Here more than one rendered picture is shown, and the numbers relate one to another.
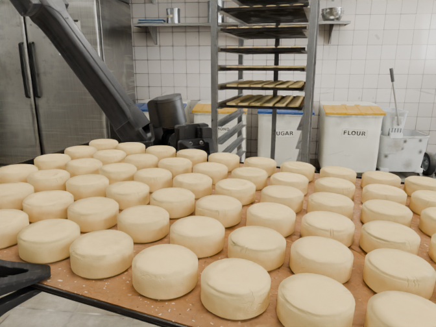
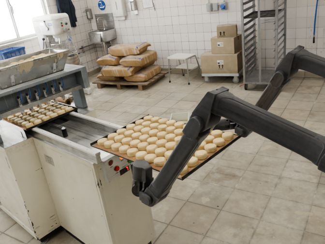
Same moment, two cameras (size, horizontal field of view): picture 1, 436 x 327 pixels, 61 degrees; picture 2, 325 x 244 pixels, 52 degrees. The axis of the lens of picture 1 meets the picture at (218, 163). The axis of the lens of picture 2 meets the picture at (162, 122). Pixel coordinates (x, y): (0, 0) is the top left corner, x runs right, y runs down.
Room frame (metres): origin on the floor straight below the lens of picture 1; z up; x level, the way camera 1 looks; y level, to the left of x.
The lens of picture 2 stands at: (1.62, 0.67, 1.69)
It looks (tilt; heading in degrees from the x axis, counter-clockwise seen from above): 23 degrees down; 208
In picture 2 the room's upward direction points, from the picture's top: 8 degrees counter-clockwise
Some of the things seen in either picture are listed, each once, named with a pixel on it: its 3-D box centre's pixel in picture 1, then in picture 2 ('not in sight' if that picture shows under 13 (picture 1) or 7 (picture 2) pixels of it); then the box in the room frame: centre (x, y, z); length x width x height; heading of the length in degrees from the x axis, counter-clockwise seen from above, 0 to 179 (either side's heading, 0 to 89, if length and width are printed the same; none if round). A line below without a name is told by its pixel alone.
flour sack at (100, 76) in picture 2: not in sight; (116, 72); (-3.50, -2.82, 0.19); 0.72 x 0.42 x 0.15; 175
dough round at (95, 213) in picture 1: (93, 213); not in sight; (0.35, 0.13, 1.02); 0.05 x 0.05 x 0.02
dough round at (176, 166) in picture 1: (174, 167); (160, 151); (0.53, 0.06, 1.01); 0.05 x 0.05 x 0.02
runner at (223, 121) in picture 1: (233, 115); not in sight; (2.13, -0.09, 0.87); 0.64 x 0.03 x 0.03; 164
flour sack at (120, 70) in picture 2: not in sight; (121, 68); (-3.27, -2.55, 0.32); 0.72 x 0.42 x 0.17; 87
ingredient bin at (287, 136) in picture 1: (283, 139); not in sight; (3.81, -0.69, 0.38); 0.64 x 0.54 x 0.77; 172
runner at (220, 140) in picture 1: (233, 130); not in sight; (2.13, -0.09, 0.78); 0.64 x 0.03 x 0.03; 164
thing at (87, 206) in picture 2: not in sight; (95, 189); (0.16, -0.68, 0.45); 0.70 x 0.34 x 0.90; 71
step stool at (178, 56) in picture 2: not in sight; (184, 67); (-3.63, -1.49, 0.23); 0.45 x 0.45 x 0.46; 75
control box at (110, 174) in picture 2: not in sight; (121, 161); (0.28, -0.34, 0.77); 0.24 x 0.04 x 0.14; 161
